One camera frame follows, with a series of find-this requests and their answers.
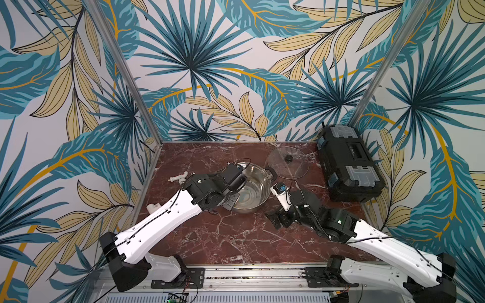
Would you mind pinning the white pipe tee fitting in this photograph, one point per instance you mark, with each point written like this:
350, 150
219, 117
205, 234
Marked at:
151, 208

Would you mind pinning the black plastic toolbox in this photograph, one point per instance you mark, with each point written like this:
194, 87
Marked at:
349, 170

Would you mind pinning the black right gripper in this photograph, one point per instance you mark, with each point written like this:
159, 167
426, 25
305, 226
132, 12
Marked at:
285, 216

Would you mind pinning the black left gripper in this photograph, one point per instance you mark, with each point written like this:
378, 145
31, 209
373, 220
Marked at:
234, 197

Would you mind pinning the aluminium corner post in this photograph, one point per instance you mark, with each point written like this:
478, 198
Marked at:
108, 35
396, 46

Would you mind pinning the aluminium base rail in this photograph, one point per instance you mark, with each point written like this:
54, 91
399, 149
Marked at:
271, 282

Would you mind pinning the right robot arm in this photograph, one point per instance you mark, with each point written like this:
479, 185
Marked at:
406, 270

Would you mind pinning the aluminium right corner post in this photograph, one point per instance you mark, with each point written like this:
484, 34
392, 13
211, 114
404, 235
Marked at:
396, 46

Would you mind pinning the aluminium left corner post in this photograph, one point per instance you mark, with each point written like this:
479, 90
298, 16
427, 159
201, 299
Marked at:
108, 35

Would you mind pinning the glass pot lid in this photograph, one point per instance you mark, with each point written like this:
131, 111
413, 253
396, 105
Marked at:
288, 162

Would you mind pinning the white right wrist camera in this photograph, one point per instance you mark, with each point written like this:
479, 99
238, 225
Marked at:
281, 192

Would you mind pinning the stainless steel pot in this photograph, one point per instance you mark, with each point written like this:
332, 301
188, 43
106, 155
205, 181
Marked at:
256, 190

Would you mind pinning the white plastic water tap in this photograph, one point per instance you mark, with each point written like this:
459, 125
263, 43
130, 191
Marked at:
180, 179

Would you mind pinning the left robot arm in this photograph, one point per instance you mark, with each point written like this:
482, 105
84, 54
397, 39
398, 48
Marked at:
128, 252

